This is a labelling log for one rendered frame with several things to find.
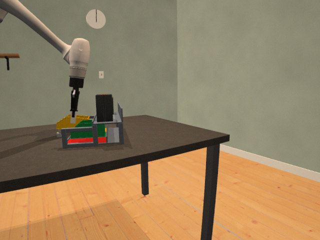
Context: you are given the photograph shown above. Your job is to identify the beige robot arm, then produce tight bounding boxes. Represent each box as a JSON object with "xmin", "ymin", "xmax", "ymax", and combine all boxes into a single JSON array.
[{"xmin": 0, "ymin": 0, "xmax": 90, "ymax": 79}]

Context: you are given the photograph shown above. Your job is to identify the green bin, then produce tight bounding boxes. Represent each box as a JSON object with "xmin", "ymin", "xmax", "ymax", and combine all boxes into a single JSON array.
[{"xmin": 70, "ymin": 120, "xmax": 105, "ymax": 139}]

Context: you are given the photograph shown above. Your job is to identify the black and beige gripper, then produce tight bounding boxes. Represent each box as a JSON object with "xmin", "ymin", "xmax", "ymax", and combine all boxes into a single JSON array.
[{"xmin": 69, "ymin": 77, "xmax": 84, "ymax": 124}]

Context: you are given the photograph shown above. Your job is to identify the yellow bin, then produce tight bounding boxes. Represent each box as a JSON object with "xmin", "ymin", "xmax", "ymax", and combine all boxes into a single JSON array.
[{"xmin": 57, "ymin": 114, "xmax": 90, "ymax": 130}]

